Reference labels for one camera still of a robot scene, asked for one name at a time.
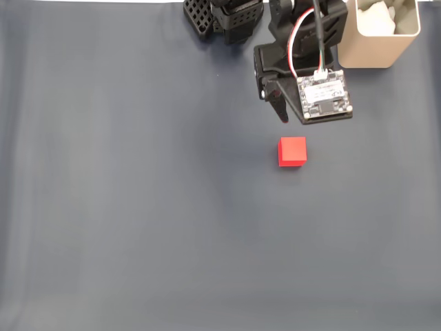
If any red cube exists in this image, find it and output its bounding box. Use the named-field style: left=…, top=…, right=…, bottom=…
left=277, top=136, right=308, bottom=168

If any beige box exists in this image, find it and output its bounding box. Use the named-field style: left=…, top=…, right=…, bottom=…
left=336, top=0, right=422, bottom=69

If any white crumpled cloth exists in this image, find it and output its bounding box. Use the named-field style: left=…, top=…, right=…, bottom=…
left=356, top=0, right=399, bottom=37

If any blue-grey table mat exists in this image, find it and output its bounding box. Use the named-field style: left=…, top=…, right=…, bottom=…
left=0, top=1, right=441, bottom=331

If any white and red servo wire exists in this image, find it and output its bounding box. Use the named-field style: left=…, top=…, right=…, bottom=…
left=287, top=8, right=316, bottom=81

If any black camera cable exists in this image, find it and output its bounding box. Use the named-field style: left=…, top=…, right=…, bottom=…
left=311, top=0, right=329, bottom=75

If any camera circuit board on mount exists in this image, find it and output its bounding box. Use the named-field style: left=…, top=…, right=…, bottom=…
left=275, top=68, right=355, bottom=126

